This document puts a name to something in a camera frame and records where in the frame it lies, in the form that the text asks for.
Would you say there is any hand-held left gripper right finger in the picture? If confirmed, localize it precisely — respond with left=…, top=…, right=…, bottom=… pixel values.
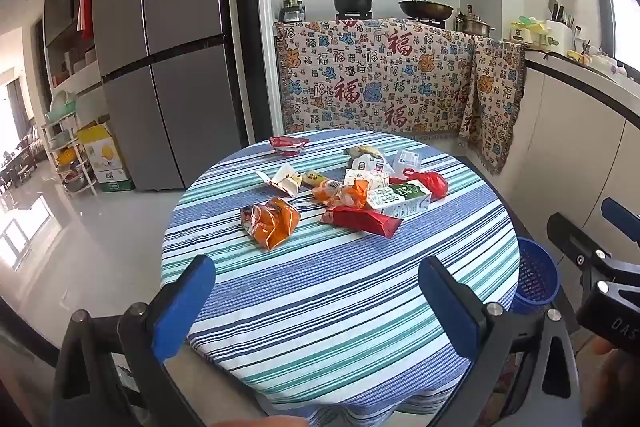
left=418, top=255, right=583, bottom=427

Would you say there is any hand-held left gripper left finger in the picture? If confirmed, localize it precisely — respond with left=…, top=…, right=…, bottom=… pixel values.
left=52, top=253, right=218, bottom=427

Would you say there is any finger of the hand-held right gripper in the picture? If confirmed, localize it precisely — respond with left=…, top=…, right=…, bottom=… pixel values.
left=601, top=198, right=640, bottom=239
left=546, top=213, right=608, bottom=278

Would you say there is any blue plastic waste basket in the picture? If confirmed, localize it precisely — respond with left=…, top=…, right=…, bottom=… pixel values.
left=510, top=237, right=560, bottom=315

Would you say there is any green white milk carton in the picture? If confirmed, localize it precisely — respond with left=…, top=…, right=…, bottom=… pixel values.
left=366, top=183, right=432, bottom=218

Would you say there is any orange snack bag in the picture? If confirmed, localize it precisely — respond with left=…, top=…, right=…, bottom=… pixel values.
left=240, top=198, right=301, bottom=252

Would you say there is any red plastic bag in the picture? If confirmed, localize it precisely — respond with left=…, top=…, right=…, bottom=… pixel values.
left=390, top=171, right=448, bottom=200

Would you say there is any white paper wrapper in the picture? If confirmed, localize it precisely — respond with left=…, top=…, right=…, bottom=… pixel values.
left=256, top=164, right=303, bottom=198

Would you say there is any gold black snack bag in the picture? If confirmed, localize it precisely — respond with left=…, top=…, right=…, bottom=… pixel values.
left=344, top=145, right=386, bottom=159

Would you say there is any red white wrapper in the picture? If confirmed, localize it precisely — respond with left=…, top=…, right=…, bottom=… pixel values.
left=268, top=136, right=312, bottom=158

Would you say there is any person's right hand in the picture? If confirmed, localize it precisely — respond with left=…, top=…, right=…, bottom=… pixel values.
left=592, top=338, right=640, bottom=427

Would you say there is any white kitchen cabinet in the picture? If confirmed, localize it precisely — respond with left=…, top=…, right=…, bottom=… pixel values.
left=510, top=54, right=640, bottom=258

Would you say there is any striped tablecloth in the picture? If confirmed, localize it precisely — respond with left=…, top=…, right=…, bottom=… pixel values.
left=161, top=129, right=521, bottom=427

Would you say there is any long red snack packet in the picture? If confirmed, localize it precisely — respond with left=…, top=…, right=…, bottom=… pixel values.
left=320, top=206, right=403, bottom=238

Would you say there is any orange clear wrapper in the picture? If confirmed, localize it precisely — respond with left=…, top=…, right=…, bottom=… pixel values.
left=312, top=181, right=371, bottom=210

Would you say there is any small printed blanket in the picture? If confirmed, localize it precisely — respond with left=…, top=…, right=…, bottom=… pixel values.
left=459, top=36, right=527, bottom=175

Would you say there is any white printed packet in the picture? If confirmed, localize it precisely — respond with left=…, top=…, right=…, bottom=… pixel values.
left=344, top=168, right=391, bottom=190

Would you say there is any white blue packet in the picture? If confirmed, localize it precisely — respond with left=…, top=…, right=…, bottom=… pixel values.
left=350, top=156, right=388, bottom=172

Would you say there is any yellow cardboard box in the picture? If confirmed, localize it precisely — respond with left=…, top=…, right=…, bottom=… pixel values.
left=77, top=124, right=135, bottom=192

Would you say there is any white knife block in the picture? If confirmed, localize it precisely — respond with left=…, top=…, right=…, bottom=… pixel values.
left=545, top=0, right=576, bottom=52

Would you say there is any window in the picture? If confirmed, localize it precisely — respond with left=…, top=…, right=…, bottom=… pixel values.
left=595, top=0, right=640, bottom=75

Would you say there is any white storage rack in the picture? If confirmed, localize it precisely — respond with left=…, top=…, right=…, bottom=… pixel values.
left=40, top=99, right=101, bottom=198

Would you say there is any yellow green kitchen container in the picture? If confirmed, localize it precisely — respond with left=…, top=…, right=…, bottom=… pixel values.
left=510, top=16, right=546, bottom=45

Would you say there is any steel pot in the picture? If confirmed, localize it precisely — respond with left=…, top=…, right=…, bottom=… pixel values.
left=454, top=9, right=497, bottom=35

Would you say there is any green plastic basket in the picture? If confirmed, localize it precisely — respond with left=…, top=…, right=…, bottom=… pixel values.
left=45, top=99, right=78, bottom=120

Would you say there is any grey refrigerator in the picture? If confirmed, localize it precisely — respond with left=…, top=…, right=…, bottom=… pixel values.
left=91, top=0, right=246, bottom=192

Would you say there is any large printed blanket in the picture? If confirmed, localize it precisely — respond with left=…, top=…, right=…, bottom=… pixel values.
left=274, top=18, right=476, bottom=142

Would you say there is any black wok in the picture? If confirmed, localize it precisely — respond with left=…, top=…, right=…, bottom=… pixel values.
left=396, top=0, right=455, bottom=20

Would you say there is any black gas stove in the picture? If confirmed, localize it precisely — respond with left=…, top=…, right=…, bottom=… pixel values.
left=334, top=10, right=446, bottom=28

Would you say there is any red hanging item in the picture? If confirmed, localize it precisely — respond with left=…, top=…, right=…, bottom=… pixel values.
left=77, top=0, right=94, bottom=42

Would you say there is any condiment bottle rack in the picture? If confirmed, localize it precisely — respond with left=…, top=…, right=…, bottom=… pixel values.
left=278, top=0, right=307, bottom=22

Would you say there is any black clay pot red lid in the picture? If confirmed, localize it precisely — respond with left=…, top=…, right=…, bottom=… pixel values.
left=329, top=0, right=378, bottom=14

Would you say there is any open wall shelf cabinet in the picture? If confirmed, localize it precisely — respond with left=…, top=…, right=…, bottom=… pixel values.
left=42, top=0, right=101, bottom=92

